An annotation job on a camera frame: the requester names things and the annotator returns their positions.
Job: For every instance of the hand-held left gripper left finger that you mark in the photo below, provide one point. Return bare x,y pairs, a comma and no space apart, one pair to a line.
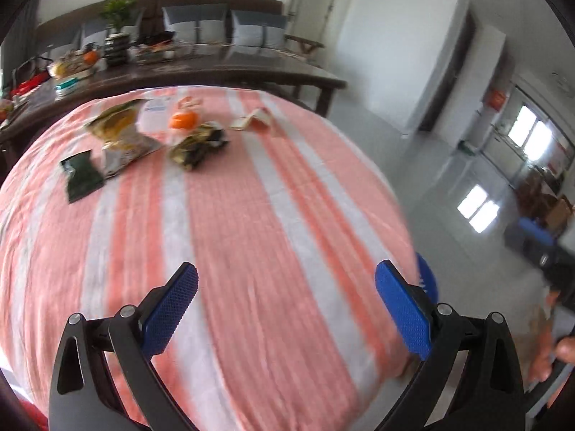
170,309

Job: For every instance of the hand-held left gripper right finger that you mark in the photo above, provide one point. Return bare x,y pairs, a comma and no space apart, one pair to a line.
402,309

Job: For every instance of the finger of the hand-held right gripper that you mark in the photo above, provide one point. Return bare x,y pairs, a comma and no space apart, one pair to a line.
532,240

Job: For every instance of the dark green packet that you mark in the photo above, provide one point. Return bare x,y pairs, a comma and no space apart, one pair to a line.
83,175

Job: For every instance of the black yellow snack packet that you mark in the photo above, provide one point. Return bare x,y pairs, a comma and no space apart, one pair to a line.
197,146

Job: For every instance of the yellow snack bag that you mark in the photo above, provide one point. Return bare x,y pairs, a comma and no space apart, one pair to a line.
117,125

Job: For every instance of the white paper slip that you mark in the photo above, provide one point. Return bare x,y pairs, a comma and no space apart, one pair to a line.
156,107

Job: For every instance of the orange white plastic wrapper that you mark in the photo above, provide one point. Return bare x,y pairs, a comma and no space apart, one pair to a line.
191,103

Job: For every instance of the person's right hand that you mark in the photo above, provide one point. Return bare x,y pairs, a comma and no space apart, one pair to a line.
546,350

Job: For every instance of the cardboard box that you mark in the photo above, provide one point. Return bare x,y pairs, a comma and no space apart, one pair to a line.
559,213

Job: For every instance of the orange white striped tablecloth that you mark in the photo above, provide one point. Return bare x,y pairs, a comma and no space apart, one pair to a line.
247,256

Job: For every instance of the dark brown door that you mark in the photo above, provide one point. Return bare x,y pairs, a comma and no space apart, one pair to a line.
449,76

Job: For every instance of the teal round tin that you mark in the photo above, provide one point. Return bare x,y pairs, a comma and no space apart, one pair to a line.
66,86

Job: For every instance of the dark wooden coffee table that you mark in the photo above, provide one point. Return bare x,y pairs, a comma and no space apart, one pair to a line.
251,69

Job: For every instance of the glass snack tray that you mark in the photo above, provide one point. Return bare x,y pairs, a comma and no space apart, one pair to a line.
159,50

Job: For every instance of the red flat box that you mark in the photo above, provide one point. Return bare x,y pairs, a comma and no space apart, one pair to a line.
28,87

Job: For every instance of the orange fruit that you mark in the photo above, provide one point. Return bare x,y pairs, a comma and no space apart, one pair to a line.
90,57

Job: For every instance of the glass fruit bowl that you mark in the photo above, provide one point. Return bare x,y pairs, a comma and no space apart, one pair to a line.
67,65

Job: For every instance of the green plant in black pot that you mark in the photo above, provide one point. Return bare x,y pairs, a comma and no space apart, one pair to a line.
116,49

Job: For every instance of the grey two-tone pillow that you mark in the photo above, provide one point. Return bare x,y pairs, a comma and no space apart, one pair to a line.
92,33
193,24
258,29

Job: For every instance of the white door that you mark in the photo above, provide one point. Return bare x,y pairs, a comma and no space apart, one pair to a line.
323,0

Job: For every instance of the red wall decoration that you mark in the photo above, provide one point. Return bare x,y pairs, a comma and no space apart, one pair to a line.
495,100

